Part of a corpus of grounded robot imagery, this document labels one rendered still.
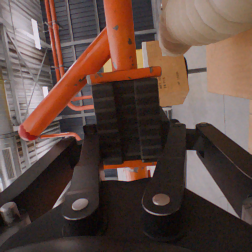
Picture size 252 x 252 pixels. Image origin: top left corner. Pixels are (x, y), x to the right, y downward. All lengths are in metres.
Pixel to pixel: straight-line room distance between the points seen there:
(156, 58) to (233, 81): 1.76
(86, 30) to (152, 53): 9.70
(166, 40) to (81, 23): 11.67
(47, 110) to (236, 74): 0.23
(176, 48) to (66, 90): 0.12
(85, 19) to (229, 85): 11.65
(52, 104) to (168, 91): 1.70
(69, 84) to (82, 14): 11.83
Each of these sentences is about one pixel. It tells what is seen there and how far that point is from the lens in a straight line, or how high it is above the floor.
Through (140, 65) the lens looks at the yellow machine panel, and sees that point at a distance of 7.44.
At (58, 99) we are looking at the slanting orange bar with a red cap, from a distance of 0.20.
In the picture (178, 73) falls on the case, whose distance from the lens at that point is 1.95.
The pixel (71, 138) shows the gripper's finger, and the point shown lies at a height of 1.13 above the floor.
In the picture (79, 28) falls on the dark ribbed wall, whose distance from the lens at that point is 11.81.
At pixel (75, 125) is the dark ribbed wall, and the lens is 11.40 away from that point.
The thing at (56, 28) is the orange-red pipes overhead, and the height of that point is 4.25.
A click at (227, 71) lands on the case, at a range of 0.31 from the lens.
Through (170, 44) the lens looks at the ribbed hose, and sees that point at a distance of 0.21.
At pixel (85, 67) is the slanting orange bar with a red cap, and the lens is 0.18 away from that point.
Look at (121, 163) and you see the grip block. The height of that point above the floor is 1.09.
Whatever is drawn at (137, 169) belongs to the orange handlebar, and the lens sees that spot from 0.18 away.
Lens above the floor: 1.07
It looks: 6 degrees up
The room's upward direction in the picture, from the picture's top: 96 degrees counter-clockwise
